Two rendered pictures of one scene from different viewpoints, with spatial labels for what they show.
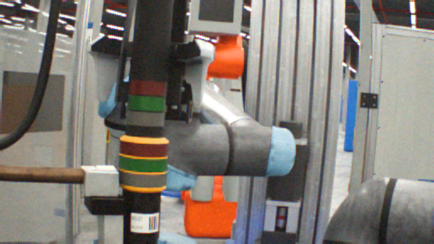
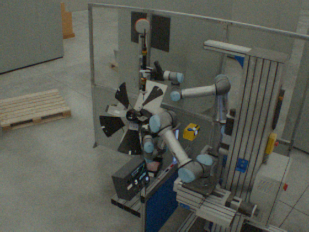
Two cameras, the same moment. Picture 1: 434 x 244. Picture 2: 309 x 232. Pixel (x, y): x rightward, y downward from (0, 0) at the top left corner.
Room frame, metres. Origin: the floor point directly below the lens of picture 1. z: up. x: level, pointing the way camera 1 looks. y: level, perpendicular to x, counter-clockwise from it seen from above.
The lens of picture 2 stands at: (1.37, -2.17, 2.54)
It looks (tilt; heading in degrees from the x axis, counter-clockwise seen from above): 29 degrees down; 110
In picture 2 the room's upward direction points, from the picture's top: 2 degrees clockwise
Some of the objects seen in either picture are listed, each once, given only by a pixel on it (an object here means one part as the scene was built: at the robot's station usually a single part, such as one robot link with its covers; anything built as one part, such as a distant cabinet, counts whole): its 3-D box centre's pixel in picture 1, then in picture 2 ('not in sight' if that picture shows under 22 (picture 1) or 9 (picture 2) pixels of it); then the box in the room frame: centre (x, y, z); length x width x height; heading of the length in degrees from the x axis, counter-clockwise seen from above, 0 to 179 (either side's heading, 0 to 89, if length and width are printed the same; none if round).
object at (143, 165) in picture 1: (142, 162); not in sight; (0.44, 0.06, 1.56); 0.04 x 0.04 x 0.01
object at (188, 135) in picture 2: not in sight; (191, 132); (0.85, 0.29, 1.02); 0.16 x 0.10 x 0.11; 80
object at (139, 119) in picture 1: (145, 118); not in sight; (0.44, 0.06, 1.60); 0.03 x 0.03 x 0.01
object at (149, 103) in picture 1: (146, 102); not in sight; (0.44, 0.06, 1.61); 0.03 x 0.03 x 0.01
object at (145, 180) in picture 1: (141, 176); not in sight; (0.44, 0.06, 1.55); 0.04 x 0.04 x 0.01
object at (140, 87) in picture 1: (147, 88); not in sight; (0.44, 0.06, 1.62); 0.03 x 0.03 x 0.01
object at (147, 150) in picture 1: (143, 147); not in sight; (0.44, 0.06, 1.57); 0.04 x 0.04 x 0.01
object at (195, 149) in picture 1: (183, 150); (175, 89); (0.73, 0.04, 1.54); 0.11 x 0.08 x 0.11; 108
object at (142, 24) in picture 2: not in sight; (142, 26); (0.14, 0.72, 1.88); 0.16 x 0.07 x 0.16; 25
